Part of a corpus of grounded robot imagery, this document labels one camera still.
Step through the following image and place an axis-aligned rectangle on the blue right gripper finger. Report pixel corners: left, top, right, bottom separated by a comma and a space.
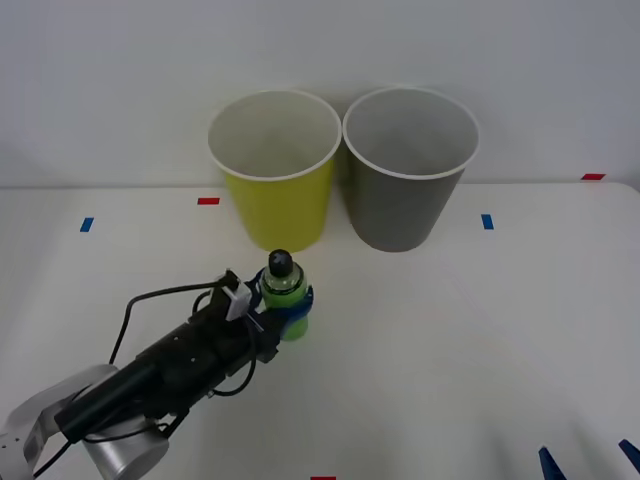
617, 438, 640, 474
537, 445, 568, 480

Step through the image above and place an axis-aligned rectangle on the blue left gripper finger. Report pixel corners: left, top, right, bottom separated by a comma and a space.
271, 284, 318, 342
247, 269, 267, 315

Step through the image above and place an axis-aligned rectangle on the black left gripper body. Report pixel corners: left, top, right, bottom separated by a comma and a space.
189, 299, 281, 380

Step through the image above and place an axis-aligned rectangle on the green bottle with black cap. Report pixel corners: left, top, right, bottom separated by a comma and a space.
258, 248, 310, 343

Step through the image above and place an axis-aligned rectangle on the yellow-green plastic waste bin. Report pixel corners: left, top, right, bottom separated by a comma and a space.
207, 89, 343, 255

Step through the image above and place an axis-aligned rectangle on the grey plastic waste bin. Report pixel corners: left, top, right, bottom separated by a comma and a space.
341, 86, 481, 254

